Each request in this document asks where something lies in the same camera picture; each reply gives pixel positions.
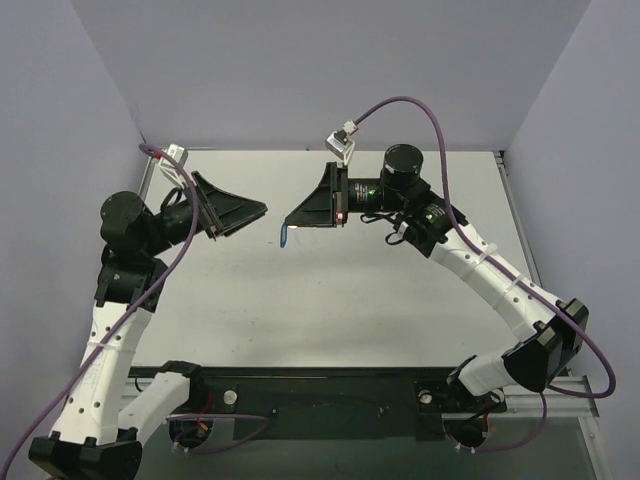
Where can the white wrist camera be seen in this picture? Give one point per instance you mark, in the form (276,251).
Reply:
(173,155)
(341,142)

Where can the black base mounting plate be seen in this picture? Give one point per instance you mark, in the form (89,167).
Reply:
(359,403)

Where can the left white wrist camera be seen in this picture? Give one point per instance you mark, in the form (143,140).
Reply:
(173,155)

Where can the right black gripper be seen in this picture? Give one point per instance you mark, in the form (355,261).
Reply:
(341,195)

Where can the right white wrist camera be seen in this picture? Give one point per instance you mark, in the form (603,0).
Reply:
(341,142)

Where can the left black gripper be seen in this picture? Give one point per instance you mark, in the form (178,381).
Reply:
(208,209)

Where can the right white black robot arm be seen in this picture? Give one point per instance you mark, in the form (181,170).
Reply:
(538,319)

